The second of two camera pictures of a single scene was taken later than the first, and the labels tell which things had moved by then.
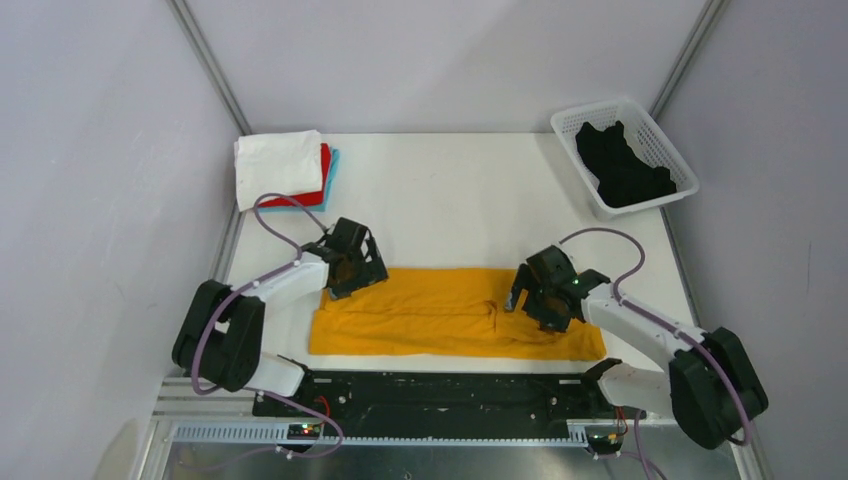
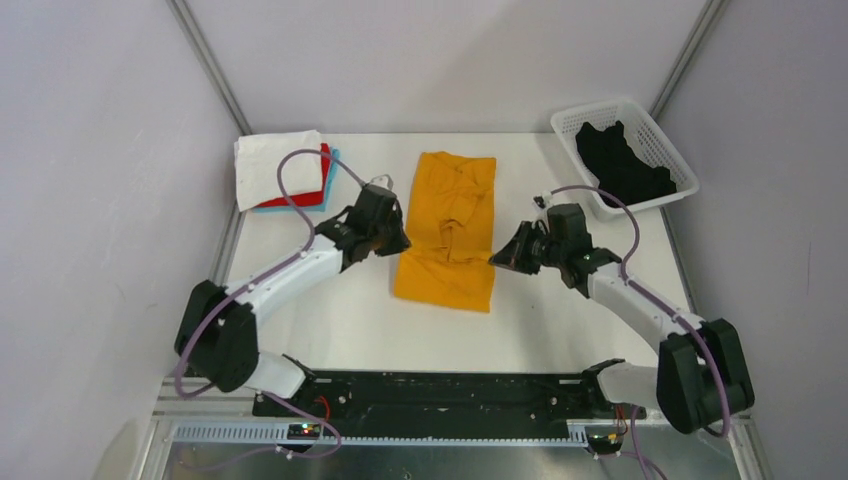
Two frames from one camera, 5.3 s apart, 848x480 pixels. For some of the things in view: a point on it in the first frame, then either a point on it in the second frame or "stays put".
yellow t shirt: x=445 y=313 → x=450 y=240
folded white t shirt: x=287 y=164 stays put
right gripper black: x=552 y=321 → x=514 y=255
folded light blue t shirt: x=335 y=163 stays put
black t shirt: x=623 y=175 stays put
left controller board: x=307 y=431 stays put
